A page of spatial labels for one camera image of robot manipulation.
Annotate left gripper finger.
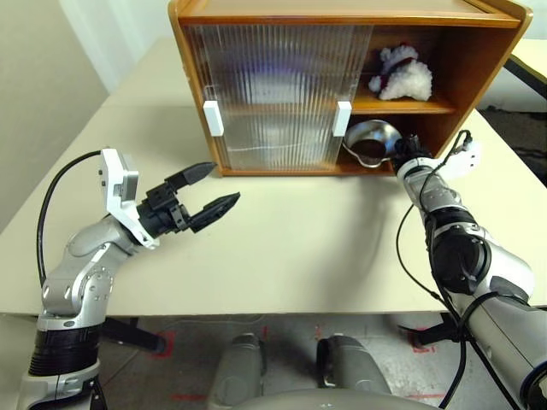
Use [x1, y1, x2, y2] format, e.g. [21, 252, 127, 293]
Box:
[164, 161, 217, 190]
[188, 191, 242, 234]

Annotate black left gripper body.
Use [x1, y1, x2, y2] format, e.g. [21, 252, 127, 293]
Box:
[136, 181, 194, 238]

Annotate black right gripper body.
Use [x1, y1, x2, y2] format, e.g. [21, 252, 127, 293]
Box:
[395, 133, 432, 162]

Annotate metal bowl with handles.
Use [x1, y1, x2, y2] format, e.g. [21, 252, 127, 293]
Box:
[343, 119, 405, 169]

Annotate white door handle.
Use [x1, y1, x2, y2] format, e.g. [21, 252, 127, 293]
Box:
[203, 100, 225, 138]
[332, 101, 352, 138]

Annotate white plush toy with scarf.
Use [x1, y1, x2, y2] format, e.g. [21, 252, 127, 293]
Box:
[368, 42, 433, 102]

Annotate ribbed clear sliding door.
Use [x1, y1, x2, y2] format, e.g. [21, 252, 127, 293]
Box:
[183, 23, 361, 171]
[208, 23, 375, 171]

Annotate purple tissue pack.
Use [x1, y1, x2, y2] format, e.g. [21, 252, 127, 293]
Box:
[232, 57, 309, 102]

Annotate wooden cabinet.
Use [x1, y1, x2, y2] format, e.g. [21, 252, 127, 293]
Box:
[167, 0, 534, 177]

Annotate black table leg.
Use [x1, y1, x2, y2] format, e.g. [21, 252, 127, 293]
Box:
[399, 315, 461, 347]
[100, 316, 166, 354]

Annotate beige side table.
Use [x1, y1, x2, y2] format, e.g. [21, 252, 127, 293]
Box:
[503, 42, 547, 86]

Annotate grey right robot leg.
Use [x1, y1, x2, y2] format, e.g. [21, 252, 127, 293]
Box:
[315, 335, 390, 398]

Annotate grey robot torso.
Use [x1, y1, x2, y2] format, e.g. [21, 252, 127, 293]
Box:
[238, 387, 441, 410]

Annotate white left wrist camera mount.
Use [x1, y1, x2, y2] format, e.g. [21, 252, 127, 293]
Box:
[98, 148, 160, 250]

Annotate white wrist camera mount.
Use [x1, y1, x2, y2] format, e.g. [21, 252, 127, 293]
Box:
[444, 138, 483, 180]
[98, 148, 160, 250]

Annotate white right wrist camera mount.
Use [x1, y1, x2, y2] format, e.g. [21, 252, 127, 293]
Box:
[444, 138, 483, 180]

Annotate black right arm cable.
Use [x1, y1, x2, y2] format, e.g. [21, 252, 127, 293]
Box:
[395, 130, 475, 410]

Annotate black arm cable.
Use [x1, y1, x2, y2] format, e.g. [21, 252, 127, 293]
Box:
[36, 149, 108, 410]
[395, 130, 475, 410]

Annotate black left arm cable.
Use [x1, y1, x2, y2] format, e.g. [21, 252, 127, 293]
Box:
[36, 149, 108, 410]

